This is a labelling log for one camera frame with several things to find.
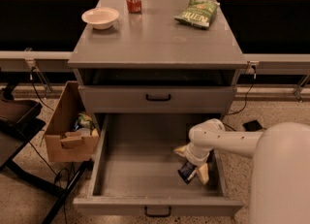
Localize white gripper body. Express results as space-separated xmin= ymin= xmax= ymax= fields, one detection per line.
xmin=185 ymin=143 xmax=211 ymax=167

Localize dark blue rxbar wrapper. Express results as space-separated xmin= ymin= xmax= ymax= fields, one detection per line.
xmin=178 ymin=162 xmax=196 ymax=184

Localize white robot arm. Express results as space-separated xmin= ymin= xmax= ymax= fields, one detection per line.
xmin=174 ymin=119 xmax=310 ymax=224

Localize grey drawer cabinet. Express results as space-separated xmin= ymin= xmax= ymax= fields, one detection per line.
xmin=69 ymin=0 xmax=246 ymax=129

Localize black power adapter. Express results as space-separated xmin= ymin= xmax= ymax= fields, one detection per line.
xmin=243 ymin=120 xmax=263 ymax=132

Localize snack items in box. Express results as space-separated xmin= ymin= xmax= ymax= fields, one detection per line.
xmin=73 ymin=112 xmax=98 ymax=136

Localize cardboard box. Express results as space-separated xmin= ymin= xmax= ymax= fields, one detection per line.
xmin=45 ymin=81 xmax=99 ymax=162

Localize green kettle chips bag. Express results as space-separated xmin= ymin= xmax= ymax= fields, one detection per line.
xmin=174 ymin=0 xmax=220 ymax=29

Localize white bowl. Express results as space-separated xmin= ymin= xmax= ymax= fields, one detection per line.
xmin=81 ymin=7 xmax=119 ymax=30

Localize black table with tray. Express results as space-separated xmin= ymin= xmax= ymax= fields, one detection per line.
xmin=0 ymin=85 xmax=91 ymax=224

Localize black floor cable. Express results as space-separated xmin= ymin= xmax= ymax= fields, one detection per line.
xmin=222 ymin=122 xmax=240 ymax=133

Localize black cable at left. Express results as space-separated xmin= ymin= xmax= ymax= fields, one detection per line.
xmin=28 ymin=66 xmax=71 ymax=224

